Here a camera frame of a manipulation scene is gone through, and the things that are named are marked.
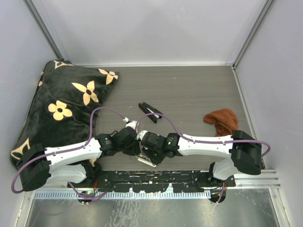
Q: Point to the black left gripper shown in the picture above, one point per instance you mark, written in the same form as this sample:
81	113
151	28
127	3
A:
135	150

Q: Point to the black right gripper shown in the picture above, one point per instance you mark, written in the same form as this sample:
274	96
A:
155	161

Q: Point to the black stapler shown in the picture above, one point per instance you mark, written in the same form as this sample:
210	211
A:
146	108

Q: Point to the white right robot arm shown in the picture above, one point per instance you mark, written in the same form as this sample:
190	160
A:
240	153

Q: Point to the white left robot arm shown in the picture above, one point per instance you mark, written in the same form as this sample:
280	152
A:
74	163

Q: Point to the orange brown cloth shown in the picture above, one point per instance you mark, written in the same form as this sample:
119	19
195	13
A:
224	120

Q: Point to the black floral cushion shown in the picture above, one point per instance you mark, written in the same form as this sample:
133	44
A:
60	111

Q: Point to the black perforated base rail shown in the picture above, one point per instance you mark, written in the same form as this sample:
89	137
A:
150	181

